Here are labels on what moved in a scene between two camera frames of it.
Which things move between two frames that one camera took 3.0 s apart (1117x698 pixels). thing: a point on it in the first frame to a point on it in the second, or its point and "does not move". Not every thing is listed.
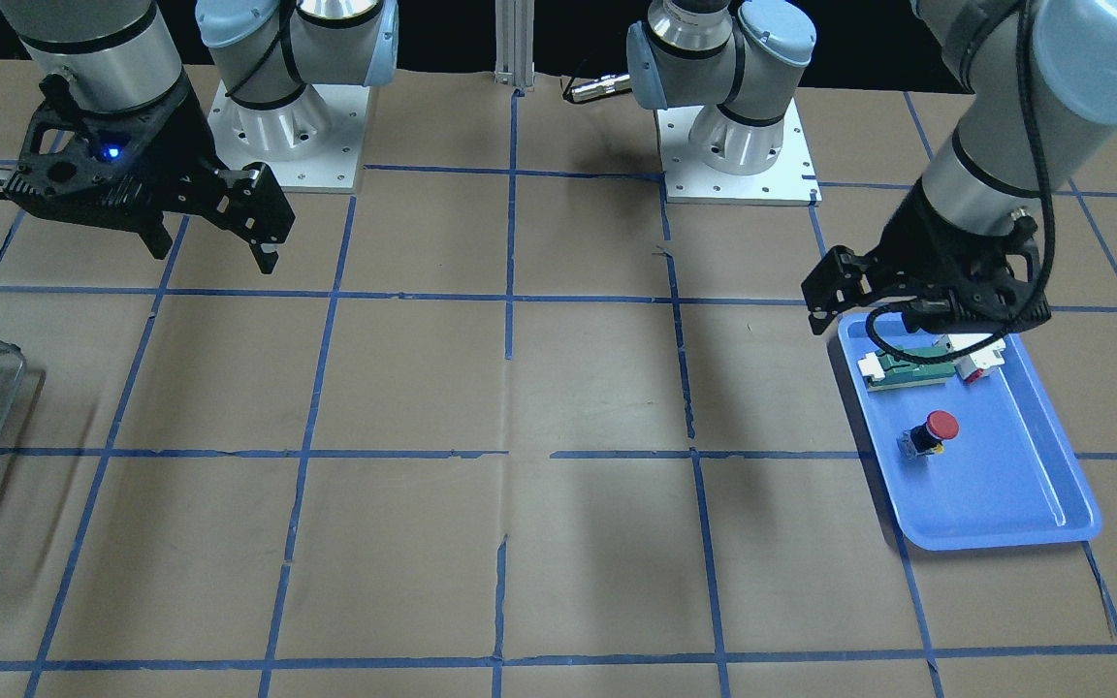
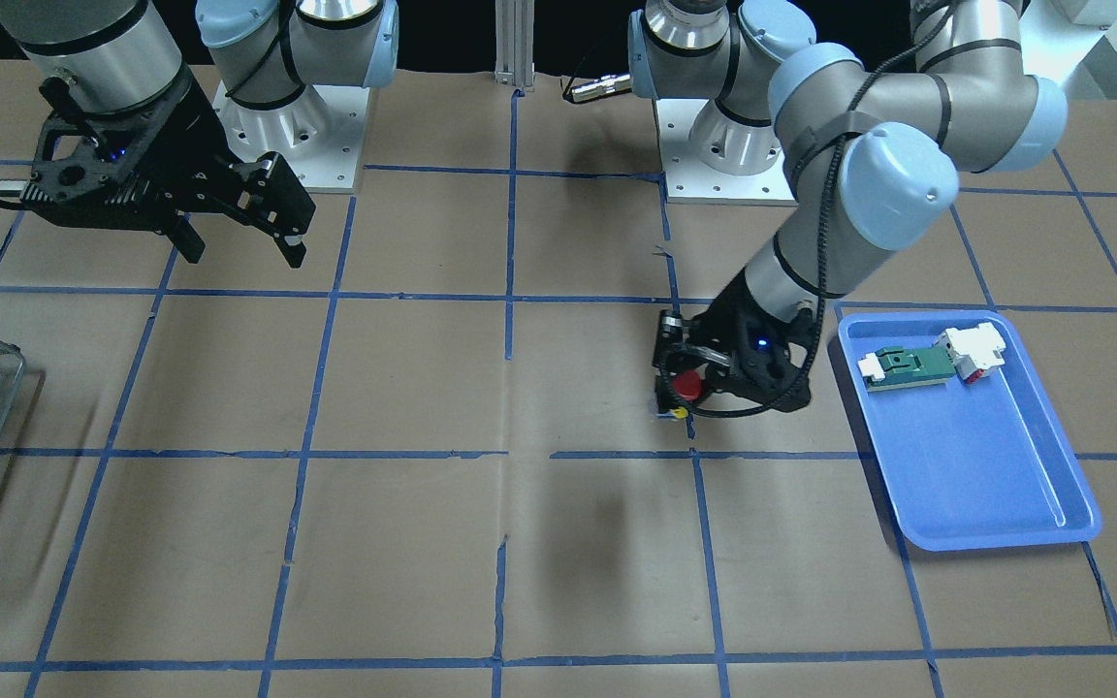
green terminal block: [880, 372] does not move
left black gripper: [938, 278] to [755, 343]
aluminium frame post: [515, 43] does not move
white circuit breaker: [972, 365] does not move
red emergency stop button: [927, 438] to [687, 384]
